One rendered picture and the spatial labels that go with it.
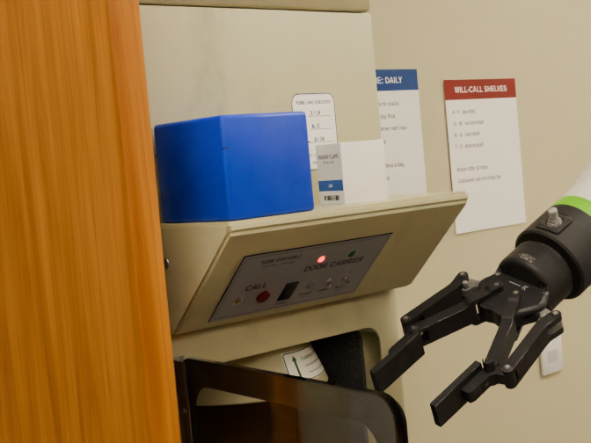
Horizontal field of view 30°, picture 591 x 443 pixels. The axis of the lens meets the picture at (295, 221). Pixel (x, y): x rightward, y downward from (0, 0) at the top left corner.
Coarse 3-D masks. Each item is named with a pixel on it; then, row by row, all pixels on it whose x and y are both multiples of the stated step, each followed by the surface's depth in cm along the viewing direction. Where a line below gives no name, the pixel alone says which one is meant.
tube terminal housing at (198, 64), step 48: (144, 48) 100; (192, 48) 104; (240, 48) 108; (288, 48) 112; (336, 48) 117; (192, 96) 104; (240, 96) 108; (288, 96) 112; (336, 96) 117; (192, 336) 103; (240, 336) 107; (288, 336) 111; (384, 336) 121
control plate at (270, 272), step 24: (360, 240) 106; (384, 240) 109; (240, 264) 96; (264, 264) 98; (288, 264) 101; (312, 264) 104; (336, 264) 106; (360, 264) 109; (240, 288) 99; (264, 288) 102; (336, 288) 110; (216, 312) 100; (240, 312) 102
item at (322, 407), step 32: (192, 384) 98; (224, 384) 93; (256, 384) 89; (288, 384) 85; (320, 384) 82; (192, 416) 98; (224, 416) 94; (256, 416) 90; (288, 416) 86; (320, 416) 82; (352, 416) 79; (384, 416) 76
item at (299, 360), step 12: (288, 348) 116; (300, 348) 117; (312, 348) 120; (240, 360) 113; (252, 360) 113; (264, 360) 114; (276, 360) 114; (288, 360) 115; (300, 360) 116; (312, 360) 118; (288, 372) 114; (300, 372) 115; (312, 372) 116; (324, 372) 120
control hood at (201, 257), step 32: (448, 192) 113; (160, 224) 99; (192, 224) 96; (224, 224) 92; (256, 224) 94; (288, 224) 96; (320, 224) 99; (352, 224) 103; (384, 224) 106; (416, 224) 110; (448, 224) 114; (192, 256) 96; (224, 256) 94; (384, 256) 111; (416, 256) 116; (192, 288) 96; (224, 288) 98; (384, 288) 117; (192, 320) 99; (224, 320) 102
